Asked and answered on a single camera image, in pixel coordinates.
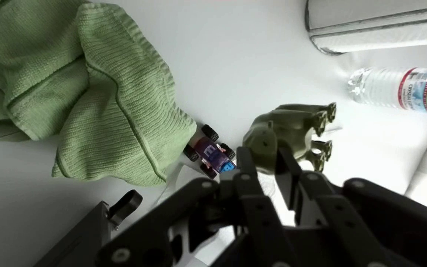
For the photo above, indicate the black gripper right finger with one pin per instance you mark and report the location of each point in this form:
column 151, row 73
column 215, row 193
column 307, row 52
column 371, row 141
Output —
column 329, row 232

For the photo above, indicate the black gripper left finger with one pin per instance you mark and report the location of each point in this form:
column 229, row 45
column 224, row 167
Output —
column 267, row 236

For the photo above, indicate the green dinosaur toy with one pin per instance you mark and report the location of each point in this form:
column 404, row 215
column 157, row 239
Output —
column 292, row 126

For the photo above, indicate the small toy car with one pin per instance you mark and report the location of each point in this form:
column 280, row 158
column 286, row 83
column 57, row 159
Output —
column 212, row 155

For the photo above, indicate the clear water bottle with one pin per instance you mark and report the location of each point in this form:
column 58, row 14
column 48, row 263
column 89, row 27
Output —
column 404, row 89

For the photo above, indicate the white paper towel roll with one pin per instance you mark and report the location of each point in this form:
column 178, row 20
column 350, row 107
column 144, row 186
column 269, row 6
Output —
column 352, row 26

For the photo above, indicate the green cloth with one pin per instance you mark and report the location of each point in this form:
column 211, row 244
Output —
column 83, row 72

